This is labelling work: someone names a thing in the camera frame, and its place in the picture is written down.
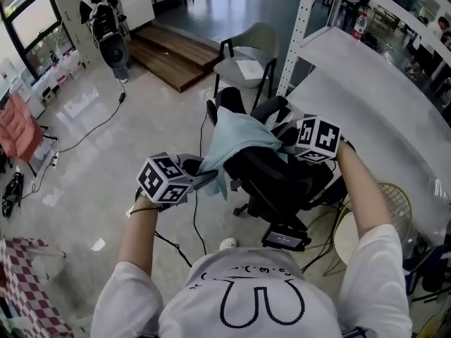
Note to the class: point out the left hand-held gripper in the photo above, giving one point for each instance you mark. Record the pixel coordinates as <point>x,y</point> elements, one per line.
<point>162,180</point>

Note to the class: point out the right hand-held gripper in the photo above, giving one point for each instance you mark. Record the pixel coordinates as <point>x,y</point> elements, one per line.
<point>319,139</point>

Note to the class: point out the light blue clothing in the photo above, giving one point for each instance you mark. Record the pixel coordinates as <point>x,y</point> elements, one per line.
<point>239,132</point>

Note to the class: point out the black office chair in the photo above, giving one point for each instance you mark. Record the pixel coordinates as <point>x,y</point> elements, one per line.
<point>278,181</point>

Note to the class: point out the person's right forearm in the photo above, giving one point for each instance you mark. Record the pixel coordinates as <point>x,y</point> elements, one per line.
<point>363,192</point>

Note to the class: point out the person's left forearm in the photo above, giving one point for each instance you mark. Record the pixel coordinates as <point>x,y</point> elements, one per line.
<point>139,234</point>

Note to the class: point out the grey shell chair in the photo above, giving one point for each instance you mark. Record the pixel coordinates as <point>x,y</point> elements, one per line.
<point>246,48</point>

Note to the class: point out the blue chair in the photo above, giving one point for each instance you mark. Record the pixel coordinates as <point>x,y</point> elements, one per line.
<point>428,273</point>

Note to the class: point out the white metal shelf rack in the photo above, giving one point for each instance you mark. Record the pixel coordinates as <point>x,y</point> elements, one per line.
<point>366,93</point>

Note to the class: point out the person's white shoe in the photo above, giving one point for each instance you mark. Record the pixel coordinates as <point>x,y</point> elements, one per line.
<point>228,243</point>

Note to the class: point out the white paper sheet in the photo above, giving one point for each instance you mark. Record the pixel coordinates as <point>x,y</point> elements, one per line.
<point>250,69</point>

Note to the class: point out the black box device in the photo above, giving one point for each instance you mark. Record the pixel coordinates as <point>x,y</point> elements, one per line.
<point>283,239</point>

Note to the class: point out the clear water bottle red label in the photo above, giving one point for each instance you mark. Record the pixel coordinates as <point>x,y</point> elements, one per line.
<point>359,26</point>

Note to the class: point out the wooden step platform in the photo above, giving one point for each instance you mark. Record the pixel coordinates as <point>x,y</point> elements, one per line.
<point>172,56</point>

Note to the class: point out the person's white printed t-shirt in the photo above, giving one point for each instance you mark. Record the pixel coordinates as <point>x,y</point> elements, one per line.
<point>253,294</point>

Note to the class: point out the white power strip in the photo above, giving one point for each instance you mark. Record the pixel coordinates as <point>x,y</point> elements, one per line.
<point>54,159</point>

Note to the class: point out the white plastic container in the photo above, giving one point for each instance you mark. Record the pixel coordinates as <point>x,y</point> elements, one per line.
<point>68,65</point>

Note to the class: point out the white cabinet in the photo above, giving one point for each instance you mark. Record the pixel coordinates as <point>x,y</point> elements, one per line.
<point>135,2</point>

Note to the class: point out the black bag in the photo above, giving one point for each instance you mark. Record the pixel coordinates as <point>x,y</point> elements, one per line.
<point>12,194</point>

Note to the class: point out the black and white backpack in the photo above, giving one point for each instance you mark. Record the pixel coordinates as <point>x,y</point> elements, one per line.
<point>100,12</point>

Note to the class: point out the red white checkered cloth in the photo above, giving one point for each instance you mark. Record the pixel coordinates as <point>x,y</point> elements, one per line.
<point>24,287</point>

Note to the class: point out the black framed window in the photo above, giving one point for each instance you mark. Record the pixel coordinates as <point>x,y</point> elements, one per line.
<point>33,26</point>

